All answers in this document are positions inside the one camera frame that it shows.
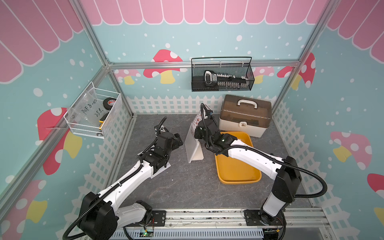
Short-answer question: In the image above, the labelled plastic bag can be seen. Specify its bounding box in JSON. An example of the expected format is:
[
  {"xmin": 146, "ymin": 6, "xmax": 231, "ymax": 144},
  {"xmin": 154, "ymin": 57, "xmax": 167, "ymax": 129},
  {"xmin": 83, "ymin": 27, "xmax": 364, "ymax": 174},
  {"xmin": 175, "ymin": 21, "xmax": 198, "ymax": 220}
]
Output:
[{"xmin": 70, "ymin": 89, "xmax": 105, "ymax": 128}]

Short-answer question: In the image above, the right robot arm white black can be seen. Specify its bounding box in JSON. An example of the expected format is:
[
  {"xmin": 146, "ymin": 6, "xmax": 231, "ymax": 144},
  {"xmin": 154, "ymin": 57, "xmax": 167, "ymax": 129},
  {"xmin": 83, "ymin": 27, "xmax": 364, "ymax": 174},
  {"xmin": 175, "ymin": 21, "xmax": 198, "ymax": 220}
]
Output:
[{"xmin": 194, "ymin": 104, "xmax": 328, "ymax": 225}]

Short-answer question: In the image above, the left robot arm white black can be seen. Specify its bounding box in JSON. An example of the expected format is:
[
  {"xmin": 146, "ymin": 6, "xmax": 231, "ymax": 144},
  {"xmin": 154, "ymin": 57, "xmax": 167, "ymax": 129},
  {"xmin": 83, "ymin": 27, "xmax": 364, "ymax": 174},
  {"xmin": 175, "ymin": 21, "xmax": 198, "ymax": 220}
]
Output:
[{"xmin": 62, "ymin": 118, "xmax": 183, "ymax": 240}]

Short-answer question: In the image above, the clear wire wall basket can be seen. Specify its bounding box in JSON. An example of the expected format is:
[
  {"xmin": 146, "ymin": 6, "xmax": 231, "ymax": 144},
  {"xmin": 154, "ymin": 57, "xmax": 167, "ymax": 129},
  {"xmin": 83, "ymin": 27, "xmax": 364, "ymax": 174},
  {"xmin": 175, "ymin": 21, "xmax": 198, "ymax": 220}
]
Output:
[{"xmin": 64, "ymin": 83, "xmax": 122, "ymax": 139}]

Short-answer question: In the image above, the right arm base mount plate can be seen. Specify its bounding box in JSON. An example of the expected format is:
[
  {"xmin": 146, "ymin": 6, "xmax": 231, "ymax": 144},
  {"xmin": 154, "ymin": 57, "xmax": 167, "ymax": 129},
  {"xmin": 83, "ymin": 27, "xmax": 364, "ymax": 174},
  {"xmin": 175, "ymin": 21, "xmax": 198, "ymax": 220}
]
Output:
[{"xmin": 244, "ymin": 210, "xmax": 284, "ymax": 227}]

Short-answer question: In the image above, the yellow black tool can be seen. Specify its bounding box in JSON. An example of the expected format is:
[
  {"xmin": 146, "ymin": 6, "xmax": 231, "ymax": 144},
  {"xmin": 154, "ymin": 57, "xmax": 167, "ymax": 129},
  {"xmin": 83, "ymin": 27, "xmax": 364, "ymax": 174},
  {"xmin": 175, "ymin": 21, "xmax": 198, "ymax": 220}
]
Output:
[{"xmin": 99, "ymin": 113, "xmax": 109, "ymax": 130}]

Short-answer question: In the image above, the socket set in basket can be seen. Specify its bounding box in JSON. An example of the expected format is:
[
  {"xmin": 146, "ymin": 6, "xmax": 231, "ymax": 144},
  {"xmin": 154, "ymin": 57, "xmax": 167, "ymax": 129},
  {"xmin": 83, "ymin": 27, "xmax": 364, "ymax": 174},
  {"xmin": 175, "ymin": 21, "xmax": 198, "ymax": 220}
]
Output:
[{"xmin": 203, "ymin": 71, "xmax": 249, "ymax": 90}]

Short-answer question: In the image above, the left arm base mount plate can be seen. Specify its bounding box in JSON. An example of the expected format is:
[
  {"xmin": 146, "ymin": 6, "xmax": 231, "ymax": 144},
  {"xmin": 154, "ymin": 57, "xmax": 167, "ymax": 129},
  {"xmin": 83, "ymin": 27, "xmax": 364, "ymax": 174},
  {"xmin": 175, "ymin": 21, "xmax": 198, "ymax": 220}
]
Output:
[{"xmin": 127, "ymin": 211, "xmax": 167, "ymax": 227}]

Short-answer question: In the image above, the yellow plastic tray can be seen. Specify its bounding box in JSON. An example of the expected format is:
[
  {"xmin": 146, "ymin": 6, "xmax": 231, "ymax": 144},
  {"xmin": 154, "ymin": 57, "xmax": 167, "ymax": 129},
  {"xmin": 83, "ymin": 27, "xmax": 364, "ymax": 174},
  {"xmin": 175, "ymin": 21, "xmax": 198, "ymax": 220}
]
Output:
[{"xmin": 214, "ymin": 131, "xmax": 262, "ymax": 185}]

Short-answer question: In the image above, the black tape roll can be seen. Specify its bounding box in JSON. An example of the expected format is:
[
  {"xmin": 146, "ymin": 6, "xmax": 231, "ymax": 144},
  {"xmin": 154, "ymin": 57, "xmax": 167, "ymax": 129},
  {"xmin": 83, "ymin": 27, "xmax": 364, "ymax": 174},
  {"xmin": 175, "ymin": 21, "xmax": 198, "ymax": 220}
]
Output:
[{"xmin": 103, "ymin": 98, "xmax": 117, "ymax": 111}]

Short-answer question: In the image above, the beige storage box brown lid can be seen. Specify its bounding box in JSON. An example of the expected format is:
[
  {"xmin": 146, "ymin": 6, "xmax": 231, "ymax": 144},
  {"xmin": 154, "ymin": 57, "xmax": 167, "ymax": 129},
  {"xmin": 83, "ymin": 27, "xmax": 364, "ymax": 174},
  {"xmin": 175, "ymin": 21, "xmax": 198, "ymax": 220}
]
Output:
[{"xmin": 219, "ymin": 95, "xmax": 272, "ymax": 138}]

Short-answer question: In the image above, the white acrylic menu holder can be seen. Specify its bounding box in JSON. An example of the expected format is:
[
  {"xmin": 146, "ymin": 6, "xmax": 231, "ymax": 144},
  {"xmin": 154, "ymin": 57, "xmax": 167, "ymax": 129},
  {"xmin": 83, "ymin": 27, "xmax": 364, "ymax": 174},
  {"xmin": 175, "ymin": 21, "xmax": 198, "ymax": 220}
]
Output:
[{"xmin": 185, "ymin": 125, "xmax": 204, "ymax": 164}]

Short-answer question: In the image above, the pink dessert menu card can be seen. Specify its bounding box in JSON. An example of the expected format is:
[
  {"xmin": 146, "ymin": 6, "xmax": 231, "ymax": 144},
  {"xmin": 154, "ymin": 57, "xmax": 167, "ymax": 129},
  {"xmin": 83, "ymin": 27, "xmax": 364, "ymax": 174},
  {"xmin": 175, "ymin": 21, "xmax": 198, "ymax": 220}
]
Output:
[{"xmin": 150, "ymin": 147, "xmax": 171, "ymax": 179}]

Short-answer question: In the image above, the food menu card with photos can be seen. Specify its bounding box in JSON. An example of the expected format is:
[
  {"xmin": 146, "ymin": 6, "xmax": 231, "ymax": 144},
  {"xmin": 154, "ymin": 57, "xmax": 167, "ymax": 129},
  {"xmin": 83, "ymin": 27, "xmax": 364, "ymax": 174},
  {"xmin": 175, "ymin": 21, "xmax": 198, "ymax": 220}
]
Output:
[{"xmin": 190, "ymin": 112, "xmax": 203, "ymax": 136}]

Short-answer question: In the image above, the black wire mesh basket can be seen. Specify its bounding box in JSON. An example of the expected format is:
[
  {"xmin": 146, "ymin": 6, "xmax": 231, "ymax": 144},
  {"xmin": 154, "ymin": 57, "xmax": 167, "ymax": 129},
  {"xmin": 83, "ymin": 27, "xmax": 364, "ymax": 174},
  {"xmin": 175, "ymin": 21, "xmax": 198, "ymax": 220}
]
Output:
[{"xmin": 191, "ymin": 57, "xmax": 255, "ymax": 92}]

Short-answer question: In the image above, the aluminium front rail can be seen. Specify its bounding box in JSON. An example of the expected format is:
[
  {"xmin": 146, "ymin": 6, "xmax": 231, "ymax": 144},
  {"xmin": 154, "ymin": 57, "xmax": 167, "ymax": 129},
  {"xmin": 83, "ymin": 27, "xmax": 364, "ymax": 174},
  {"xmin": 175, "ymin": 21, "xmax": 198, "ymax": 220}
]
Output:
[{"xmin": 80, "ymin": 208, "xmax": 331, "ymax": 230}]

